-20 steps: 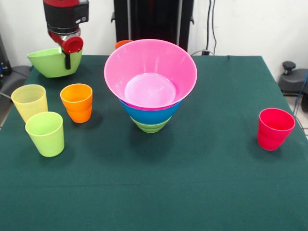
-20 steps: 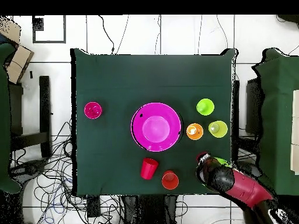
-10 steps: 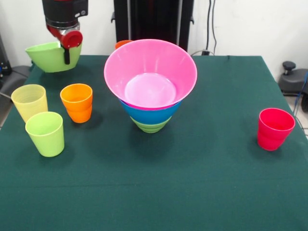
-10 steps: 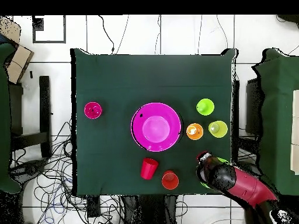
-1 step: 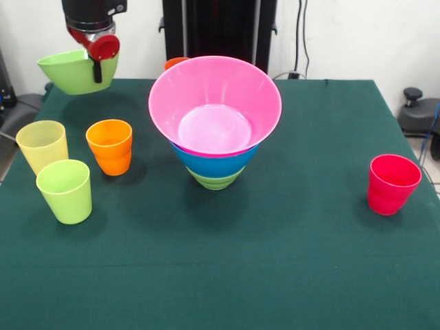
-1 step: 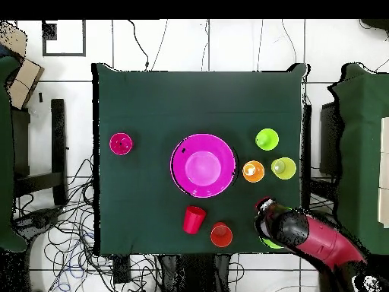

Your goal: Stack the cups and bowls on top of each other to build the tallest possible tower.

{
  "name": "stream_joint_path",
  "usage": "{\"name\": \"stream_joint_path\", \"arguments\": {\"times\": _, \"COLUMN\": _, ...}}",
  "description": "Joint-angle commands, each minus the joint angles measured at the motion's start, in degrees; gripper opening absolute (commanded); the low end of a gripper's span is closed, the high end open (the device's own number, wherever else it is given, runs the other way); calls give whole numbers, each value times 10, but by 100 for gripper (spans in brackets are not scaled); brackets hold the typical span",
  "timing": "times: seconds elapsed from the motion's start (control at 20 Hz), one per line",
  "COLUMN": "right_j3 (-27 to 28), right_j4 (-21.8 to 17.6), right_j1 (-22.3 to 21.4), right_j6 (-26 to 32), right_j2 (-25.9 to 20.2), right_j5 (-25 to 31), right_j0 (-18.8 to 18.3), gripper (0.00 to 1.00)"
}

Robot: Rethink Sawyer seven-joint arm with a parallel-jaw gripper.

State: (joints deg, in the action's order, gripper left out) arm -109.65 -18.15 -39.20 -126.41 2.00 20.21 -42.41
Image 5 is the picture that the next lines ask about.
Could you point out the large pink plastic bowl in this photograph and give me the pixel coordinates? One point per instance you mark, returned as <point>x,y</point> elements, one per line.
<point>223,89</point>

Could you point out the orange plastic cup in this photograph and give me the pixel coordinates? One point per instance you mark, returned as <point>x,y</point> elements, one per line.
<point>110,154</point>

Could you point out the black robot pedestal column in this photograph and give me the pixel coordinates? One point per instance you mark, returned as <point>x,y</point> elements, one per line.
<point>220,27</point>

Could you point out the magenta plastic cup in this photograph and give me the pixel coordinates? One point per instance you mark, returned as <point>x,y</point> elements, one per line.
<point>392,189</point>

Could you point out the dark green tablecloth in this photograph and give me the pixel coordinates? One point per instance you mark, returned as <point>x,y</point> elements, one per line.
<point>220,258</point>

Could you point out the grey rounded base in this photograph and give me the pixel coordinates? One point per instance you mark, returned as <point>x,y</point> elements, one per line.
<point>20,110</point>

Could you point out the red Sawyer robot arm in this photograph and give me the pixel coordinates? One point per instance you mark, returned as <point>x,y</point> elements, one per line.
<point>89,13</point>

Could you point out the yellow plastic cup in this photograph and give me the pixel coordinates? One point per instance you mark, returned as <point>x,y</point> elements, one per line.
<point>41,144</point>

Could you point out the blue plastic bowl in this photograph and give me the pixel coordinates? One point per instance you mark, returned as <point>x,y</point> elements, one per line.
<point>216,165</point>

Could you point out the small green plastic bowl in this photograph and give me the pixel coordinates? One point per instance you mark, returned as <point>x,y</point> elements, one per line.
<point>214,182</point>

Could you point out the grey base with black knob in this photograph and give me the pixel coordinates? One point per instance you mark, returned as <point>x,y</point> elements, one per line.
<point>417,117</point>

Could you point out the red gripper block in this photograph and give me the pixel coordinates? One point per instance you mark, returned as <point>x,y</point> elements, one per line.
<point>103,46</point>

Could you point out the grey wall socket plug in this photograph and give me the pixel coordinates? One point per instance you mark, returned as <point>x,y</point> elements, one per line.
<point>293,75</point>

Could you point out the red-orange plastic cup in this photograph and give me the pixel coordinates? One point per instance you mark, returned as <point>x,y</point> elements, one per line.
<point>173,62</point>

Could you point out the large green plastic bowl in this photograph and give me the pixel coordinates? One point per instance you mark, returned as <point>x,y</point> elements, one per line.
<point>75,79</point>

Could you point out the black equipment box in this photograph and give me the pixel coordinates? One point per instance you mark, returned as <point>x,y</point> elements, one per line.
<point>5,89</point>

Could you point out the light green plastic cup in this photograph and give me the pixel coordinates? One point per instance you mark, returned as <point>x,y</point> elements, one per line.
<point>65,196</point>

